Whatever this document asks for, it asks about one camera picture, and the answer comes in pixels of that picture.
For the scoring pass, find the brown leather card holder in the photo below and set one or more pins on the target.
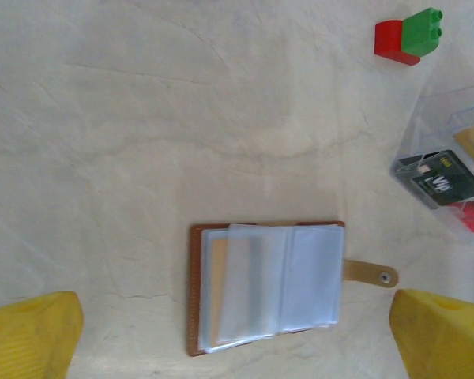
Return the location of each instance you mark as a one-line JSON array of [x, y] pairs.
[[312, 276]]

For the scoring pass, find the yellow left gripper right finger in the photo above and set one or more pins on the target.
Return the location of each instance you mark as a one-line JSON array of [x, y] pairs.
[[442, 339]]

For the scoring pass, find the black VIP card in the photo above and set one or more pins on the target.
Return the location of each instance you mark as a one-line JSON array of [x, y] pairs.
[[442, 183]]

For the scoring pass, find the green toy block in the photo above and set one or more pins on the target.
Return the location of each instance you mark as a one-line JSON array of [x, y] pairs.
[[420, 31]]

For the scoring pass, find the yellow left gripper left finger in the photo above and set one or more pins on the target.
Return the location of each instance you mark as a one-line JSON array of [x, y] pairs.
[[31, 335]]

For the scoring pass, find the clear acrylic organizer box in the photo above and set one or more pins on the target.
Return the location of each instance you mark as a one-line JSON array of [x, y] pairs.
[[430, 118]]

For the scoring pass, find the red toy block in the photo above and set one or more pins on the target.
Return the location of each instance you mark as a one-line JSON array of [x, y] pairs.
[[387, 39]]

